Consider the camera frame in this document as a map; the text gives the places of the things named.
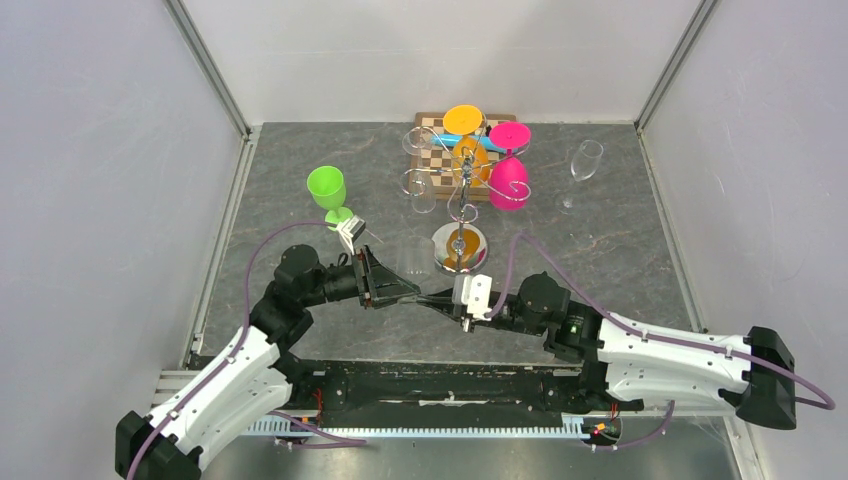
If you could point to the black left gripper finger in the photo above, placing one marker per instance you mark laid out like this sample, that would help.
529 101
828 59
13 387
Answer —
377 302
382 280

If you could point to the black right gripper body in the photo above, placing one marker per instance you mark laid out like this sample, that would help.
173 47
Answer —
505 317

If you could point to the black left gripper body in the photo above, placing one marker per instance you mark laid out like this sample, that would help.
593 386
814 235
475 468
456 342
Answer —
351 281

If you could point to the chrome wine glass rack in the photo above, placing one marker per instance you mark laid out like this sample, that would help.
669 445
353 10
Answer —
459 246

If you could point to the green plastic wine glass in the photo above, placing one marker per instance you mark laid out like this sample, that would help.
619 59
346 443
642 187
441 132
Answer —
327 186

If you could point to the clear wine glass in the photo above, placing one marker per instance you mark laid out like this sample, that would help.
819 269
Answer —
584 164
419 186
416 263

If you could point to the clear wine glass front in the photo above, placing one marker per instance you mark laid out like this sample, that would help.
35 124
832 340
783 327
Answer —
416 263

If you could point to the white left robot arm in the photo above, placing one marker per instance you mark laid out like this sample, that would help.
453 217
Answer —
257 373

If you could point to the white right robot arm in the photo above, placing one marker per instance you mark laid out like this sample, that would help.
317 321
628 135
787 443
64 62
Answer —
625 360

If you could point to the clear wine glass back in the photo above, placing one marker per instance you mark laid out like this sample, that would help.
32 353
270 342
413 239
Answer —
419 186

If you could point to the pink plastic wine glass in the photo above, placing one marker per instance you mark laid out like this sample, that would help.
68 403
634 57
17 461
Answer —
508 182

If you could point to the orange plastic wine glass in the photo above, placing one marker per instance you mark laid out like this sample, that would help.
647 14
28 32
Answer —
465 121

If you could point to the wooden chess board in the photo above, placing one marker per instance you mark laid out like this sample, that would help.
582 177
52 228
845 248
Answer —
439 158

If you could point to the blue cylindrical tube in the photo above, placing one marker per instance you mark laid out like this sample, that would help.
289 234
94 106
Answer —
450 140

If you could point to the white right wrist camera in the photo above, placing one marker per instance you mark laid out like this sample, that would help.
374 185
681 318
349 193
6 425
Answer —
471 296

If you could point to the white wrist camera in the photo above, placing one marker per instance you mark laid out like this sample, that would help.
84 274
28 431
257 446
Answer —
471 296
349 231

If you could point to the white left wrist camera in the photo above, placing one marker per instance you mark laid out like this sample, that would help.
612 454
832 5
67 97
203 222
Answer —
349 231

